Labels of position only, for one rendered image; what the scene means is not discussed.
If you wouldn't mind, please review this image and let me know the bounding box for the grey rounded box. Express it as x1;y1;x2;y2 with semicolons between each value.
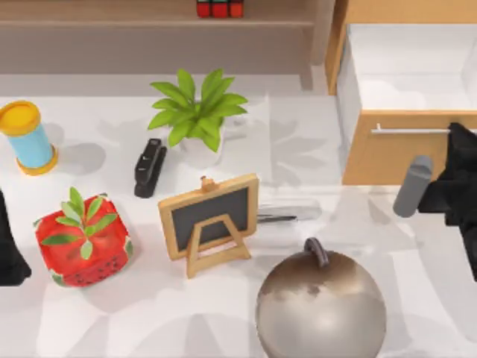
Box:
392;155;435;219

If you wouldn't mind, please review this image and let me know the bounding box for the pale wooden drawer front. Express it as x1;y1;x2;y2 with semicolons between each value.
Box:
341;109;477;186

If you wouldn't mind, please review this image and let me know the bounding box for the pulled-out drawer white inside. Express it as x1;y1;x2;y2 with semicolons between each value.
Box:
336;23;477;113

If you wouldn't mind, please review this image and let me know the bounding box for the wooden cupboard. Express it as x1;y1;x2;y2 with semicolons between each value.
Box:
323;0;477;97

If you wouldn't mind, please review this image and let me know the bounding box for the silver stapler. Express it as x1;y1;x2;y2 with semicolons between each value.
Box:
256;199;323;225

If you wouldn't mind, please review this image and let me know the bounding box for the wooden framed blackboard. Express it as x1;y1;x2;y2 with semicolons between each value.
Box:
157;175;261;280

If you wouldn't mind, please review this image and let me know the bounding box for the green plant in white pot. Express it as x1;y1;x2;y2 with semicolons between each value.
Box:
147;68;250;169

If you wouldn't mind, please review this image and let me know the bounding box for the colourful puzzle cube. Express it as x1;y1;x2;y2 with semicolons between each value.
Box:
196;0;245;19

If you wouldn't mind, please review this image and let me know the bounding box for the black stapler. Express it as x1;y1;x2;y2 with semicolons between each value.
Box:
133;137;168;199

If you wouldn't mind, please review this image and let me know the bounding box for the open wooden shelf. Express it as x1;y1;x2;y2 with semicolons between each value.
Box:
0;0;326;91

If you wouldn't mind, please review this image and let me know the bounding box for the red watermelon cube plant pot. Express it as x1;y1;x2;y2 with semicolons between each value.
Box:
33;186;134;289

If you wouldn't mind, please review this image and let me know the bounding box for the blue cup with yellow lid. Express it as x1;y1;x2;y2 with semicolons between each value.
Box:
0;99;60;177

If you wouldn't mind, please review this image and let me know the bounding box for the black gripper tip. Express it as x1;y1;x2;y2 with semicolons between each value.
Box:
0;189;33;288

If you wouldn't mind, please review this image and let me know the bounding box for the long metal drawer handle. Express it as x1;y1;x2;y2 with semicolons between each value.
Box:
370;123;454;135

